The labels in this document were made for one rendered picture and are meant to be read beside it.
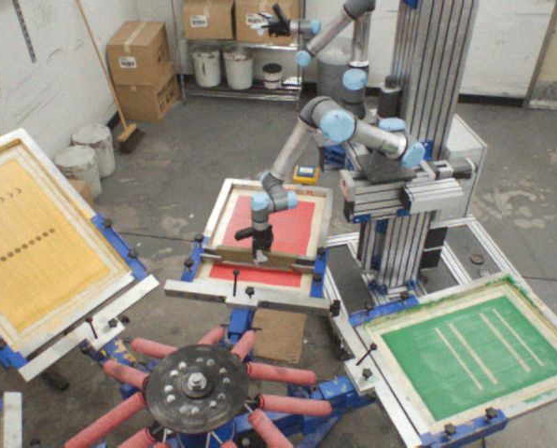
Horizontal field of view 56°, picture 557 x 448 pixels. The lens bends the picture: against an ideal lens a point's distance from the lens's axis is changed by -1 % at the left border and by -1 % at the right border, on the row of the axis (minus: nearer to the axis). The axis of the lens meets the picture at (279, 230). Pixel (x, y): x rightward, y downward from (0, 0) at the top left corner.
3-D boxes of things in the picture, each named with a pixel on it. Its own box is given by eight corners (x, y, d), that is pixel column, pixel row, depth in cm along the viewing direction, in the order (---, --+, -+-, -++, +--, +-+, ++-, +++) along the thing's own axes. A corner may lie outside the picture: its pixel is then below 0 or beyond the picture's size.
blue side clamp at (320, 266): (316, 258, 246) (317, 246, 241) (327, 259, 245) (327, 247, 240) (308, 306, 223) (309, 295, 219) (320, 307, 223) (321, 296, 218)
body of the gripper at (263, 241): (271, 254, 226) (270, 232, 219) (250, 251, 227) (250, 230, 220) (273, 242, 232) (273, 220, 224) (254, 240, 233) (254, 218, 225)
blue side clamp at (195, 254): (201, 245, 253) (199, 233, 248) (211, 245, 252) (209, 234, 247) (181, 290, 230) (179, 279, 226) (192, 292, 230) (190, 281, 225)
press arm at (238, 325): (238, 305, 217) (237, 297, 214) (252, 307, 216) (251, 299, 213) (228, 339, 204) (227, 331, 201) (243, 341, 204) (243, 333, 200)
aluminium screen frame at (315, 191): (227, 184, 288) (226, 178, 285) (334, 194, 280) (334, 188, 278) (183, 289, 229) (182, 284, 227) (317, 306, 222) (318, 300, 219)
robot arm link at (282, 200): (288, 181, 223) (264, 187, 220) (299, 196, 215) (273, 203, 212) (288, 196, 228) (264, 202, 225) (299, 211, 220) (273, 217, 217)
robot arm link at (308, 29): (318, 39, 270) (319, 23, 265) (298, 38, 272) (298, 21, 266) (321, 34, 276) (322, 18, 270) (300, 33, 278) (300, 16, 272)
